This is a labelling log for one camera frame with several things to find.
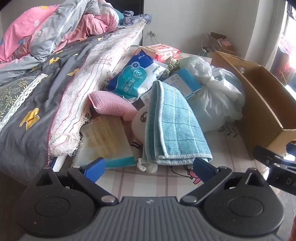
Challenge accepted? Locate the pale green paper bag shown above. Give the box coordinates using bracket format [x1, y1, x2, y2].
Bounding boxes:
[200, 45, 213, 57]

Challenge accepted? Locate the hanging pink red garment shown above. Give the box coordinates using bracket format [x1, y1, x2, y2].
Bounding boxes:
[277, 37, 296, 80]

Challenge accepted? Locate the blue white soft packet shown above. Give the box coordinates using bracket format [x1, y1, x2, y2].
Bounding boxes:
[109, 50, 168, 103]

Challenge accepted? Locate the green patterned scrunchie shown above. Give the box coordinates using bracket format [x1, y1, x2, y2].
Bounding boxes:
[165, 57, 181, 70]

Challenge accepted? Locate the blue checked towel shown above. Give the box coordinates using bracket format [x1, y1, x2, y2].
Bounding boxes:
[142, 80, 213, 166]

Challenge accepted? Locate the green patterned lace pillow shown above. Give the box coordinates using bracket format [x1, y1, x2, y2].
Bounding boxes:
[0, 73, 48, 130]

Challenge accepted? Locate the white tied plastic bag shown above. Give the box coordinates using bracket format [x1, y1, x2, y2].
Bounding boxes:
[183, 57, 245, 132]

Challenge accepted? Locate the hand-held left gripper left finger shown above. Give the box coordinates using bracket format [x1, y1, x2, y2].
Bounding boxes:
[32, 158, 118, 207]

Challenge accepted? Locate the open printed cardboard box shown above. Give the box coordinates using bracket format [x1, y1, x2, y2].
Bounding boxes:
[205, 32, 238, 56]

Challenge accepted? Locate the clear cotton swab packet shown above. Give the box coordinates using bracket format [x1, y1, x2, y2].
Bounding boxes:
[74, 116, 136, 168]

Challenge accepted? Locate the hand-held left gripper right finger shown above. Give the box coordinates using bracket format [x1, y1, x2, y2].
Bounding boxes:
[180, 158, 270, 207]

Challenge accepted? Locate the pink grey floral quilt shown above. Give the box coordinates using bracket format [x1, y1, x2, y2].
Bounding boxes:
[0, 0, 123, 64]

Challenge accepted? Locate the grey bedsheet with yellow flowers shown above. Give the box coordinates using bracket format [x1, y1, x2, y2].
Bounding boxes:
[0, 30, 139, 186]

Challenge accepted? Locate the large brown cardboard box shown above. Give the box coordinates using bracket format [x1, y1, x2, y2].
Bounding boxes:
[211, 51, 296, 160]

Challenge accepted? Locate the blue white flat box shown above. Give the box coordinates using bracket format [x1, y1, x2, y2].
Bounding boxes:
[162, 68, 203, 99]

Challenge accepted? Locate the pink wet wipes pack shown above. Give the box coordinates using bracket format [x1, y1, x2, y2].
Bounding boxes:
[135, 44, 181, 63]

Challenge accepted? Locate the pink textured cloth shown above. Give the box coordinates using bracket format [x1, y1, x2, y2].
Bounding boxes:
[88, 91, 139, 121]

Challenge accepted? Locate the lavender cloth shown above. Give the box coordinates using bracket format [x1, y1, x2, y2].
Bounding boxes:
[122, 10, 153, 26]

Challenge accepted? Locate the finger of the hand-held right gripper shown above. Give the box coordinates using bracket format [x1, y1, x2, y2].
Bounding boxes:
[253, 145, 285, 167]
[287, 142, 296, 159]

